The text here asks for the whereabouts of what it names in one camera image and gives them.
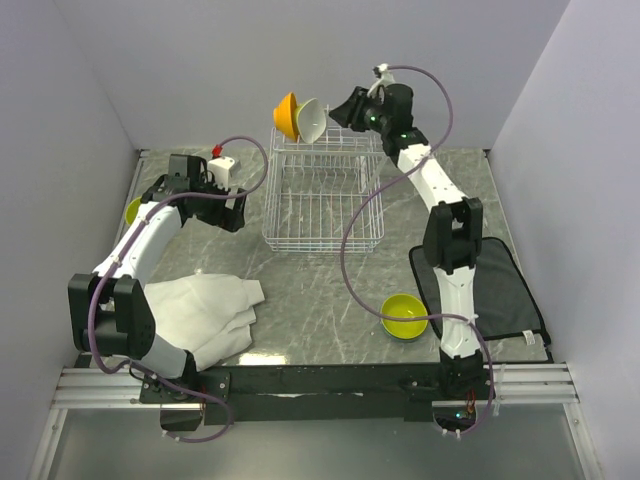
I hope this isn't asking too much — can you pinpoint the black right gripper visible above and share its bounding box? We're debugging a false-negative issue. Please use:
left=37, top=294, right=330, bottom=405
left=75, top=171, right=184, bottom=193
left=325, top=87, right=389, bottom=136

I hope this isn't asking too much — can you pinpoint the white square bowl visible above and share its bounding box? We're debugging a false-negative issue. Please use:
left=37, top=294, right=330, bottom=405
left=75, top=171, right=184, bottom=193
left=294, top=98, right=327, bottom=144

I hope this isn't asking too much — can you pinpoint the orange bowl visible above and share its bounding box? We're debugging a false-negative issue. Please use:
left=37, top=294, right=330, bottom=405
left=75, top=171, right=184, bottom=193
left=273, top=92, right=299, bottom=142

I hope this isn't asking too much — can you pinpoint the lime green bowl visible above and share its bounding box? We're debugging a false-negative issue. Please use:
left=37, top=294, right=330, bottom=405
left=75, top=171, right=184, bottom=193
left=380, top=293, right=428, bottom=335
left=125, top=197, right=141, bottom=226

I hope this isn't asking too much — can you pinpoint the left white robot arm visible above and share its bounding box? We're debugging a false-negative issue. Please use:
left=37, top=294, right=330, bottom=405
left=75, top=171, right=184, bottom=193
left=68, top=154, right=246, bottom=402

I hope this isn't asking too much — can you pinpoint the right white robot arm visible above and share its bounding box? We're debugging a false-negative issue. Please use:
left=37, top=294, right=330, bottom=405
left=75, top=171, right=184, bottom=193
left=329, top=83, right=484, bottom=399

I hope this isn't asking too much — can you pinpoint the white cloth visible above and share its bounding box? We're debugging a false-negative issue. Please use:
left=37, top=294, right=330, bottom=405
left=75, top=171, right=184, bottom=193
left=145, top=274, right=265, bottom=371

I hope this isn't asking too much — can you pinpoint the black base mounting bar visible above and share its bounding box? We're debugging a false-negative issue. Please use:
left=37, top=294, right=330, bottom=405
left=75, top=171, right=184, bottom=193
left=138, top=359, right=496, bottom=432

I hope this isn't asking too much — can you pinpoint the blue bottom stacked bowl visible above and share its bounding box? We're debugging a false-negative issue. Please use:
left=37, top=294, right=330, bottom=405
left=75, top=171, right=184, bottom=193
left=383, top=328, right=426, bottom=343

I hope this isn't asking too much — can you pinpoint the dark grey drying mat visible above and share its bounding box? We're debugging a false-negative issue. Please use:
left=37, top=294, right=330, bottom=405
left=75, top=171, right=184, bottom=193
left=408, top=237, right=551, bottom=347

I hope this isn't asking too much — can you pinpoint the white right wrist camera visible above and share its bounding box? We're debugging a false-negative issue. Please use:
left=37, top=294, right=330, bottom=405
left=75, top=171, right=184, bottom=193
left=367, top=63, right=395, bottom=98

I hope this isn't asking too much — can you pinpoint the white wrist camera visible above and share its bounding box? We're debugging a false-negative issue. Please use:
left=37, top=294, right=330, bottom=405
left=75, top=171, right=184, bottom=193
left=367, top=63, right=395, bottom=98
left=207, top=145, right=241, bottom=190

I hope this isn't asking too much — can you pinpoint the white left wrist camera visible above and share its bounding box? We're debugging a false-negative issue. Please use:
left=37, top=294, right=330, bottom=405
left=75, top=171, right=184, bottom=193
left=207, top=145, right=241, bottom=190

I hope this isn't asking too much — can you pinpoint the white wire dish rack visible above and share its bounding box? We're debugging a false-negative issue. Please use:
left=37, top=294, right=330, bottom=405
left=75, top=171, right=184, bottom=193
left=262, top=119, right=387, bottom=253

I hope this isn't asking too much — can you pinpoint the aluminium left side rail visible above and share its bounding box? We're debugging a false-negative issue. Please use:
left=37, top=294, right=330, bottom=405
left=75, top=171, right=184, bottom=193
left=79, top=148, right=149, bottom=356

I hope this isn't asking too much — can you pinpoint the aluminium rail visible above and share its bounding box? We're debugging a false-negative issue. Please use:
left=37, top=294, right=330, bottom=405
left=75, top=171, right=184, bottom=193
left=79, top=148, right=149, bottom=356
left=51, top=363, right=579, bottom=409

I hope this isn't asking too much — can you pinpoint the aluminium front rail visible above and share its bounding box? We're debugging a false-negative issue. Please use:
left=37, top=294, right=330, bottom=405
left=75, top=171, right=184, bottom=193
left=51, top=363, right=579, bottom=409

